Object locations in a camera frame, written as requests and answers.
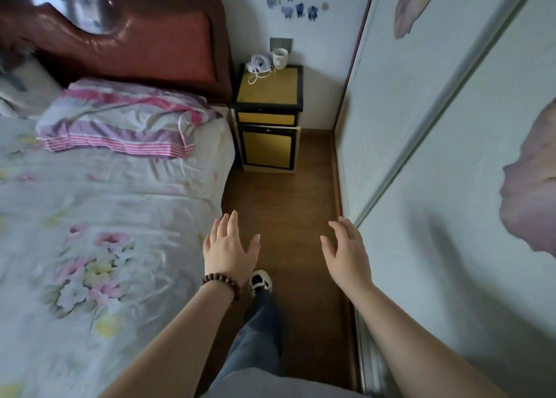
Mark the person's left hand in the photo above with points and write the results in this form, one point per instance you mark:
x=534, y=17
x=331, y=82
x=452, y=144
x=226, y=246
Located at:
x=228, y=254

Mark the person's right hand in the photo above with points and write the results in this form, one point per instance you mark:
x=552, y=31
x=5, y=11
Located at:
x=349, y=263

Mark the white charger adapter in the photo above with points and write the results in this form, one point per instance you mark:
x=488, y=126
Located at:
x=249, y=67

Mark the white mug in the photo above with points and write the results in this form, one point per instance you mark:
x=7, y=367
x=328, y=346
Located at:
x=280, y=59

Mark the person's right forearm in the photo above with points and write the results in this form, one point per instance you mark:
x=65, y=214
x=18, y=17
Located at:
x=417, y=354

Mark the person's left forearm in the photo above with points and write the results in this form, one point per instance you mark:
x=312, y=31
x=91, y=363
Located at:
x=173, y=350

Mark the person's dark trousers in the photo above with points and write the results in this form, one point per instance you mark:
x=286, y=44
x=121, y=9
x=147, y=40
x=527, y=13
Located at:
x=256, y=345

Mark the person's grey shirt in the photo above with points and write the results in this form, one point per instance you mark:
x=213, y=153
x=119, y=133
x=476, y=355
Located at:
x=282, y=387

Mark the yellow-topped black nightstand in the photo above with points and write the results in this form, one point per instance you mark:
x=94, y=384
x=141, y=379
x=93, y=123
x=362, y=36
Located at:
x=269, y=107

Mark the black white sneaker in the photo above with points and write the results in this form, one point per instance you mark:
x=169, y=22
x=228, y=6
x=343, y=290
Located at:
x=260, y=281

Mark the bed with white floral sheet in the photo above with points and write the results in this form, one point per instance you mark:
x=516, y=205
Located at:
x=108, y=237

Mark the folded striped blanket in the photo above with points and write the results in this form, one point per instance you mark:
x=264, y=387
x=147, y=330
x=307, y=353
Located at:
x=108, y=137

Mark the red brown wooden headboard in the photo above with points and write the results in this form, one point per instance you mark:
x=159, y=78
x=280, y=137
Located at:
x=152, y=50

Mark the white door with brown frame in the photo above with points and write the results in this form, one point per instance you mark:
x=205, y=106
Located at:
x=434, y=128

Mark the grey wall socket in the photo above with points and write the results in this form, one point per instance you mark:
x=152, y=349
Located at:
x=280, y=43

